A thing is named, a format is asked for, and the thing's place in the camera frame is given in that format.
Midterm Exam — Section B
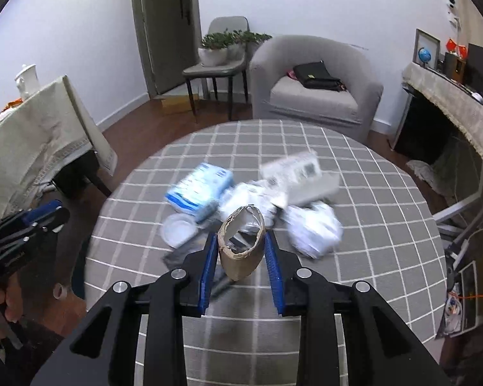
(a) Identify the brown cardboard tube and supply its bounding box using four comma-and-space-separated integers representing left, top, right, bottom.
218, 206, 266, 282

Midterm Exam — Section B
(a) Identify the grey checked tablecloth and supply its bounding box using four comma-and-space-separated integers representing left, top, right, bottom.
82, 119, 448, 386

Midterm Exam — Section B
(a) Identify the black handbag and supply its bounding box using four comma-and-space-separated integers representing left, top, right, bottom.
293, 61, 347, 92

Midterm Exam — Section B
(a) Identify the white ceramic jug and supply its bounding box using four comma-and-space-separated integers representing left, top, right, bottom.
15, 63, 39, 100

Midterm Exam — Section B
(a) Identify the torn white card packaging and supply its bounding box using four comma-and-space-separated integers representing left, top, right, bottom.
261, 151, 320, 188

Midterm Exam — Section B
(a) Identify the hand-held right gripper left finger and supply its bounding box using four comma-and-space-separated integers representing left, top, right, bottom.
30, 232, 219, 386

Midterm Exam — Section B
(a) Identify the crumpled clear plastic wrapper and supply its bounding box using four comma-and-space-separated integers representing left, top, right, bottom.
221, 181, 288, 228

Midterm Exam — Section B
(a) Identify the white wall camera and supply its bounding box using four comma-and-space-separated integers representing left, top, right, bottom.
446, 0, 462, 29

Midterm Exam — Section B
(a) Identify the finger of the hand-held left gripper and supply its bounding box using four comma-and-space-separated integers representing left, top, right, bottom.
0, 200, 64, 236
0, 208, 71, 250

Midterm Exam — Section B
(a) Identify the blue tissue pack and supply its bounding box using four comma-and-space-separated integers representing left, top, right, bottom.
165, 163, 234, 223

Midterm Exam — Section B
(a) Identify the potted plant in white pot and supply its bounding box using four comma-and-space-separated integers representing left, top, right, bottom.
198, 32, 231, 67
227, 30, 272, 60

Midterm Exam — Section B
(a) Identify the black plastic wrapper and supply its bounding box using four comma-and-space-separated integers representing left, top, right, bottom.
163, 243, 210, 271

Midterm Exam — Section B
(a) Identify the grey paper box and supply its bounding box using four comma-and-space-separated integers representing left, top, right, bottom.
285, 173, 339, 207

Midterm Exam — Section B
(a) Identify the open box of papers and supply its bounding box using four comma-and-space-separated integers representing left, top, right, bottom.
436, 261, 480, 338

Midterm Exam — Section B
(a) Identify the grey dining chair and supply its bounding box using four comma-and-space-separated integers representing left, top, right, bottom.
183, 16, 251, 123

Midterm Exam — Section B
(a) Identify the beige tablecloth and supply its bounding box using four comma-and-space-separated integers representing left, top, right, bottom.
0, 75, 118, 226

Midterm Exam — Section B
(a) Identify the white rag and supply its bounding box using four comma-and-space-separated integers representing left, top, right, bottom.
406, 160, 447, 194

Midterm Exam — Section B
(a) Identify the framed globe picture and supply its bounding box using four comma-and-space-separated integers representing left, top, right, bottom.
413, 29, 441, 69

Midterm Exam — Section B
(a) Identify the black monitor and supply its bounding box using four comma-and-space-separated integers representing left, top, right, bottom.
467, 43, 483, 94

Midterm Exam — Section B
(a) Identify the grey door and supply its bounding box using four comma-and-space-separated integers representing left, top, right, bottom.
131, 0, 204, 97

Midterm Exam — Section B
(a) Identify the grey armchair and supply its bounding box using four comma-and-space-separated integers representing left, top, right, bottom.
249, 35, 384, 142

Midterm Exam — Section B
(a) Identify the beige lace desk cloth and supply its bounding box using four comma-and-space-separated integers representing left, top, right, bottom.
402, 63, 483, 188

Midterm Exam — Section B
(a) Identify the person's left hand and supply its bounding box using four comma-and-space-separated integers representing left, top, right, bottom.
0, 275, 25, 323

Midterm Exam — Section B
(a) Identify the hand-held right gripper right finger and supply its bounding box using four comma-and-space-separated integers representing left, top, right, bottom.
264, 232, 453, 386

